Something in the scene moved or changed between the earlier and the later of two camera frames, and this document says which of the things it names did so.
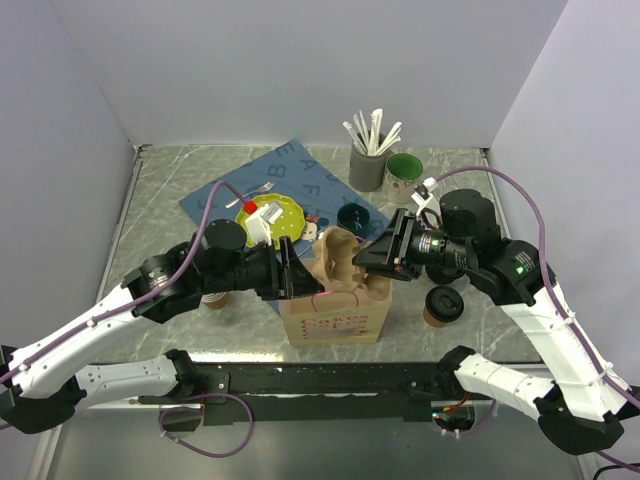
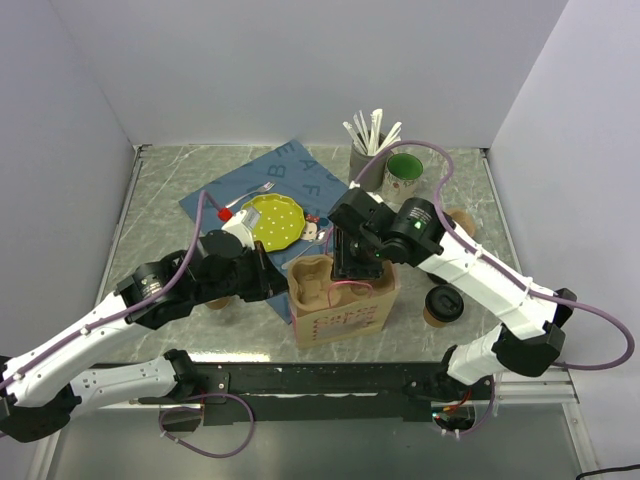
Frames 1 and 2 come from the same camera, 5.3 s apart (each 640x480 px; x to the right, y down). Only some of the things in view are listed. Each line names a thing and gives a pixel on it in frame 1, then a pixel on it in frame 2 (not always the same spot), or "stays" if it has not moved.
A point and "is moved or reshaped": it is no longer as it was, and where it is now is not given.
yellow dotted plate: x=290 y=224 stays
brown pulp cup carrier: x=333 y=252 is moved or reshaped
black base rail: x=306 y=393 stays
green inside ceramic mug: x=402 y=173 stays
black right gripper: x=387 y=256 to x=343 y=264
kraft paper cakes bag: x=336 y=317 is moved or reshaped
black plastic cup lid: x=444 y=303 stays
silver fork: x=263 y=189 stays
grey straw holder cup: x=366 y=171 stays
